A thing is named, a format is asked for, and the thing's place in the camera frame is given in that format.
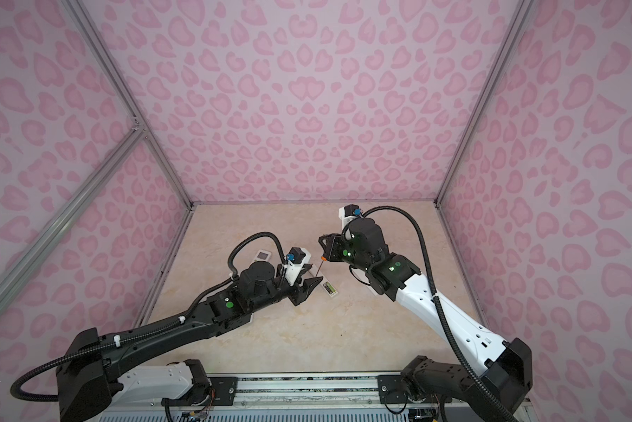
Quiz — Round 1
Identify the diagonal aluminium frame bar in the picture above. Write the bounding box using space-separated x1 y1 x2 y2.
0 124 145 318

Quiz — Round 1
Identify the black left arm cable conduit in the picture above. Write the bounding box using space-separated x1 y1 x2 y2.
9 231 288 403

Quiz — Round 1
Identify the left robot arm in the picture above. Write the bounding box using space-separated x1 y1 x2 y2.
56 261 322 421

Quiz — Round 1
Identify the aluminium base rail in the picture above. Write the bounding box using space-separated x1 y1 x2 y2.
83 371 539 422

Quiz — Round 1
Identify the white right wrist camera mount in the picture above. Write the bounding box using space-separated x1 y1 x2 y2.
338 204 362 225

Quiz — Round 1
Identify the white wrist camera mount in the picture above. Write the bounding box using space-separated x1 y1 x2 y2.
338 204 362 225
283 247 312 287

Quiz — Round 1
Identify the white remote with green buttons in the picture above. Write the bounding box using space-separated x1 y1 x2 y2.
253 250 272 262

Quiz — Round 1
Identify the aluminium corner frame post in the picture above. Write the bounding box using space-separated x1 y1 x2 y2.
60 0 195 211

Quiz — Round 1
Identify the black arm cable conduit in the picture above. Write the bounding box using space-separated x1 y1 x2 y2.
341 205 520 422
9 231 288 403

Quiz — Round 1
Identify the white remote control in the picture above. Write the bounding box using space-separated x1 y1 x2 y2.
321 281 339 298

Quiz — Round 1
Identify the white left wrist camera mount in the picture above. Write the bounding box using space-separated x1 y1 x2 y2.
283 247 312 287

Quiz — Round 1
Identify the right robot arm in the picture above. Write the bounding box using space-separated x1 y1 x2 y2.
319 217 533 421

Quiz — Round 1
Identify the right rear aluminium frame post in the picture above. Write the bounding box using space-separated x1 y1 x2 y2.
434 0 537 209

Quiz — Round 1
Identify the orange black screwdriver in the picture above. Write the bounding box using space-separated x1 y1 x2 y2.
314 256 327 277

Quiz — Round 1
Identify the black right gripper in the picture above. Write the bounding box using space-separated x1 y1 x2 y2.
317 232 374 272

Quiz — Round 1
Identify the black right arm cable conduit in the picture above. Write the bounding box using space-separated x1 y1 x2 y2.
341 205 520 422

